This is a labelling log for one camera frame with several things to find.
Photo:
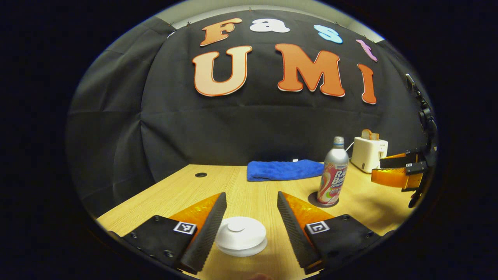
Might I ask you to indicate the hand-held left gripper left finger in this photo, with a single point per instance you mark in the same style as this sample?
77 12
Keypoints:
206 237

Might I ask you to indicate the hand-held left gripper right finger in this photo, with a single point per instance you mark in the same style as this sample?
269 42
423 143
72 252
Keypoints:
297 237

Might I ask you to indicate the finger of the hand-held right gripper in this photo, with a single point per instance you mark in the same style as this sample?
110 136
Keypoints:
400 160
393 178

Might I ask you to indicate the white teacup lid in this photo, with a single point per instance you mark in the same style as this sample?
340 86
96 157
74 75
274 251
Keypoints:
241 235

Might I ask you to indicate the dark round coaster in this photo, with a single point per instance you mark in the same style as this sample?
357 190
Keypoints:
312 199

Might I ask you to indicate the white teacup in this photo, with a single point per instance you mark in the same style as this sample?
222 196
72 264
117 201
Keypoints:
245 253

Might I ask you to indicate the silver water bottle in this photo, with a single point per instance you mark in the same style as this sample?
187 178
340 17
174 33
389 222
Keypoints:
334 171

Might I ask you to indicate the white toaster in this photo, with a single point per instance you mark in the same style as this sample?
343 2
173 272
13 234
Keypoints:
367 155

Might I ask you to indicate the toast slice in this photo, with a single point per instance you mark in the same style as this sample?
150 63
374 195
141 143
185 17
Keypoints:
375 136
366 134

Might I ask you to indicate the blue towel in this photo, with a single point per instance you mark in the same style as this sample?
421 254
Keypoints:
284 171

